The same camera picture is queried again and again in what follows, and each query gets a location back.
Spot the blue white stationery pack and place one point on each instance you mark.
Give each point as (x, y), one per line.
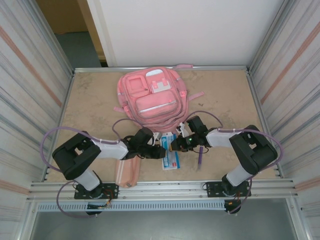
(171, 161)

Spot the purple pen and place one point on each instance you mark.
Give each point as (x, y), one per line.
(200, 160)

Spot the pink pencil case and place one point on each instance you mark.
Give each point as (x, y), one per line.
(127, 172)

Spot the pink school backpack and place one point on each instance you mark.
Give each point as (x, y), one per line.
(155, 102)

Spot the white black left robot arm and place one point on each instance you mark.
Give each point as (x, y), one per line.
(75, 160)

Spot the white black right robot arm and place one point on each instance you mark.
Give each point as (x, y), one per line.
(255, 152)

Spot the black table clamp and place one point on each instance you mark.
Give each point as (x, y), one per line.
(232, 208)
(93, 213)

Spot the corrugated plastic side panel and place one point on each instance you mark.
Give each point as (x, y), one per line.
(295, 87)
(25, 100)

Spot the brown wooden door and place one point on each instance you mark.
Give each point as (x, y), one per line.
(67, 15)

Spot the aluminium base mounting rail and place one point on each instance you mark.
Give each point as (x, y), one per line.
(162, 188)

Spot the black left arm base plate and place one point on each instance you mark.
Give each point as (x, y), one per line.
(112, 187)

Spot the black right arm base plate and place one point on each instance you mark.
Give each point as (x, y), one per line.
(212, 187)

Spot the aluminium table end rail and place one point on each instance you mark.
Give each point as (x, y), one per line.
(100, 69)

